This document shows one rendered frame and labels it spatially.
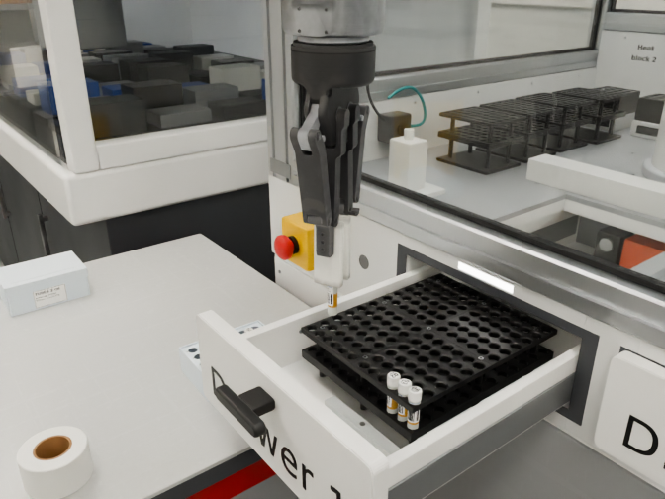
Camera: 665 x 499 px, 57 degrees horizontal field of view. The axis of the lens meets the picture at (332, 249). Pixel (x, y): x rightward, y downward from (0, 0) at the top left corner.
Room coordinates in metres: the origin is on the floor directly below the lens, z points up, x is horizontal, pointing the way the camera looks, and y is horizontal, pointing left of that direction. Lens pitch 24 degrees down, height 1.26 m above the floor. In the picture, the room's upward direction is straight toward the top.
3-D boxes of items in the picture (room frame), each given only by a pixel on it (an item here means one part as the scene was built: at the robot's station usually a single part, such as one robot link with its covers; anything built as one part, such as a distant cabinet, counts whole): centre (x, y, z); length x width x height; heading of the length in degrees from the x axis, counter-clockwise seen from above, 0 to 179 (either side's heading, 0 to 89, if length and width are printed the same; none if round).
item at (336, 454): (0.47, 0.05, 0.87); 0.29 x 0.02 x 0.11; 38
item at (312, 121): (0.54, 0.01, 1.14); 0.05 x 0.02 x 0.05; 156
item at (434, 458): (0.59, -0.11, 0.86); 0.40 x 0.26 x 0.06; 128
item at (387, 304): (0.59, -0.11, 0.87); 0.22 x 0.18 x 0.06; 128
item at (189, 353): (0.71, 0.13, 0.78); 0.12 x 0.08 x 0.04; 126
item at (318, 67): (0.57, 0.00, 1.16); 0.08 x 0.07 x 0.09; 156
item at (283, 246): (0.87, 0.07, 0.88); 0.04 x 0.03 x 0.04; 38
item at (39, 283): (0.92, 0.49, 0.79); 0.13 x 0.09 x 0.05; 127
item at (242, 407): (0.45, 0.07, 0.91); 0.07 x 0.04 x 0.01; 38
